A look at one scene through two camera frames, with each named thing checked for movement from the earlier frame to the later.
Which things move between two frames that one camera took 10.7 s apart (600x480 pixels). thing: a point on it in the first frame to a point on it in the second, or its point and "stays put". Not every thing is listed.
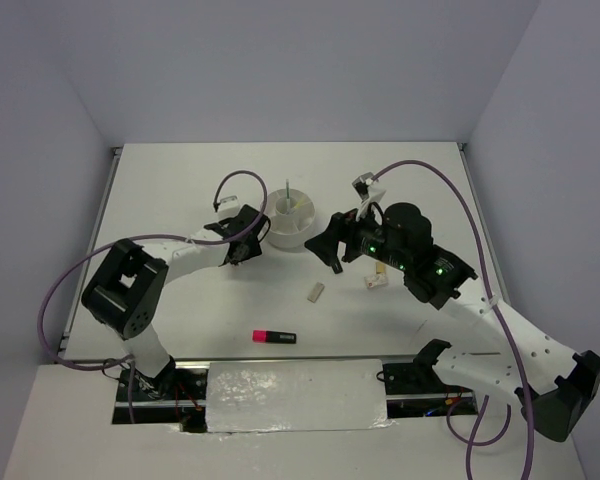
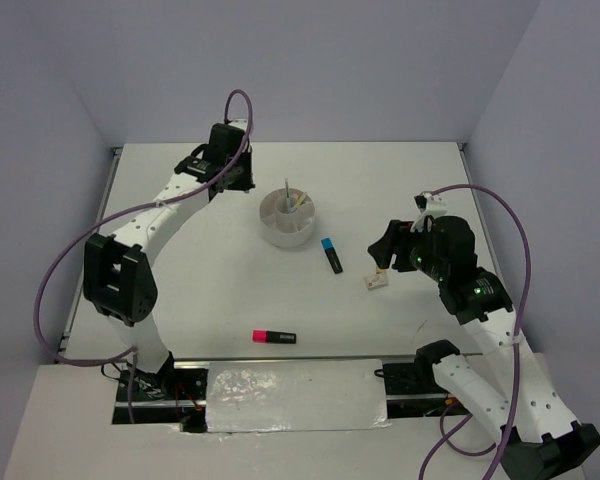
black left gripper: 254,249 to 247,183
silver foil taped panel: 296,395 stays put
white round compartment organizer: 291,213 stays put
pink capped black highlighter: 267,336 stays put
